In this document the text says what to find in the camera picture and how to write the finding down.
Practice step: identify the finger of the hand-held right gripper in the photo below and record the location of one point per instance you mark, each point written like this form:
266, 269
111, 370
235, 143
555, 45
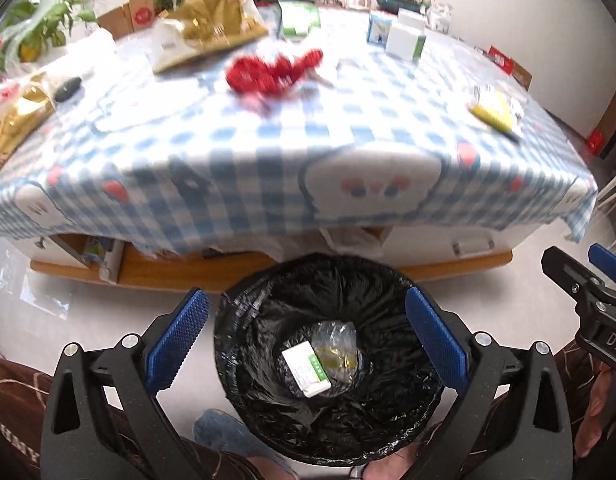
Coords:
565, 272
607, 262

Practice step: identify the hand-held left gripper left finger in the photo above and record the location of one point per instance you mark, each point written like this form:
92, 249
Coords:
180, 340

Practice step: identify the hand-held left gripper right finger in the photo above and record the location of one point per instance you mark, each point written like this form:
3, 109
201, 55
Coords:
435, 340

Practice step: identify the bin with black liner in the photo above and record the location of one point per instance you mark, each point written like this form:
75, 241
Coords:
258, 320

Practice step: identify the small white green box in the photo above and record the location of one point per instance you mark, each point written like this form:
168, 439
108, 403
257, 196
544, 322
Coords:
405, 41

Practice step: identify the large gold packaging bag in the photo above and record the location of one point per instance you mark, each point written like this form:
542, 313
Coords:
218, 20

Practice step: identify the person's right hand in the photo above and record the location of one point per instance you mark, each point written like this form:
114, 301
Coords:
597, 410

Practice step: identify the white chair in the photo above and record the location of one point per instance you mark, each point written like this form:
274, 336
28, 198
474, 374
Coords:
615, 200

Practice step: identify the clear plastic wrapper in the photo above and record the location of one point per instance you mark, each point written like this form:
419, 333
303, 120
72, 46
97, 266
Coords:
338, 345

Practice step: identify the blue slipper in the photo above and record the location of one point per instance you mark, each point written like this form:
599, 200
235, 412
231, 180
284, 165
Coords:
228, 432

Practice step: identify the white green medicine box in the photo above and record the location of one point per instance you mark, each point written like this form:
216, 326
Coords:
305, 367

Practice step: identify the yellow packet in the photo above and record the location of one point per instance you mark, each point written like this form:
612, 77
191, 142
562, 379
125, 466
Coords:
492, 110

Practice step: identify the red printed boxes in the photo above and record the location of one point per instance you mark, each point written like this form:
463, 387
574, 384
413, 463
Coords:
507, 62

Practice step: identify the blue checked tablecloth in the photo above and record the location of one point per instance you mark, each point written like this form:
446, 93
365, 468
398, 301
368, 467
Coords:
288, 125

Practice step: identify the small gold packaging bag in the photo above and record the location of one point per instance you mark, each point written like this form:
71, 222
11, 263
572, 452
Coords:
13, 125

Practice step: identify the black oval gadget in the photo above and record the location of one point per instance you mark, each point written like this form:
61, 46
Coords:
68, 90

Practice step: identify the red crumpled wrapper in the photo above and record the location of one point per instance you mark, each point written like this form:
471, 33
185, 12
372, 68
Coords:
260, 72

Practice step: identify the white packet bag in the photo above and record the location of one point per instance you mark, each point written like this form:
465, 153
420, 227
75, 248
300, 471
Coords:
440, 12

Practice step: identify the plain white box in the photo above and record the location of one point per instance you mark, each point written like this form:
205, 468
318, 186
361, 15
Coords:
412, 17

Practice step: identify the blue white milk carton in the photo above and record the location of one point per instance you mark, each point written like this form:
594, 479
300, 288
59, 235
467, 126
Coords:
379, 27

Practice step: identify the white plastic bag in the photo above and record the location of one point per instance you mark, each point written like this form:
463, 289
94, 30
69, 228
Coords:
95, 42

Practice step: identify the brown cardboard boxes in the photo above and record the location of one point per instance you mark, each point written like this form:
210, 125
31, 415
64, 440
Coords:
133, 12

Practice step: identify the large green white carton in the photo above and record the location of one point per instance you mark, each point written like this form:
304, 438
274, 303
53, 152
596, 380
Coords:
300, 17

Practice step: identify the large leafy green houseplant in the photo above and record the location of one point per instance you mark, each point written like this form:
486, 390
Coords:
38, 20

